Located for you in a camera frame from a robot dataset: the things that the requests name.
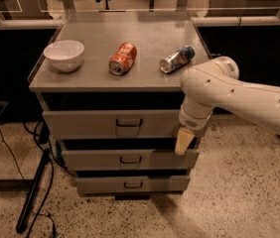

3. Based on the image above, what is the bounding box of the white horizontal rail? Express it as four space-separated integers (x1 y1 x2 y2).
0 16 280 31

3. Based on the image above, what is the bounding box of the grey metal drawer cabinet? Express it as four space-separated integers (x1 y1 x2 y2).
30 12 209 195

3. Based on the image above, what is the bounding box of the grey top drawer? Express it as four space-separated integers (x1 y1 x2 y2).
43 110 181 140

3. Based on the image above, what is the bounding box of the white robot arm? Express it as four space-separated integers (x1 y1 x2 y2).
175 57 280 155

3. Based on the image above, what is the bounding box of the grey drawer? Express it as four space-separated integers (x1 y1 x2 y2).
43 110 181 140
75 176 190 194
63 149 199 171

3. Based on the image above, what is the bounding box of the blue silver soda can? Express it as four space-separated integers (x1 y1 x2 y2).
159 46 195 73

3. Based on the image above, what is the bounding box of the grey middle drawer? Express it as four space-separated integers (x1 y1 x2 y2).
63 149 199 171

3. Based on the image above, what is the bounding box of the white ceramic bowl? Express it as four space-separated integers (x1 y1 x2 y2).
44 40 84 72

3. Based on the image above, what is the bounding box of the black table leg base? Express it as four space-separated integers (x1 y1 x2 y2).
16 149 50 234

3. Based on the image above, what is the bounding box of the grey bottom drawer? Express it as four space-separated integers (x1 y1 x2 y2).
75 176 190 194

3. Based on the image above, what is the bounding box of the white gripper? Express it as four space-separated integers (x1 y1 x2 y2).
175 96 213 155

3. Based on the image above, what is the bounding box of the orange soda can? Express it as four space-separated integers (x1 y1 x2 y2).
109 43 137 75

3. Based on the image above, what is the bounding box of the black floor cable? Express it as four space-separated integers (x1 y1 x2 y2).
0 111 74 238

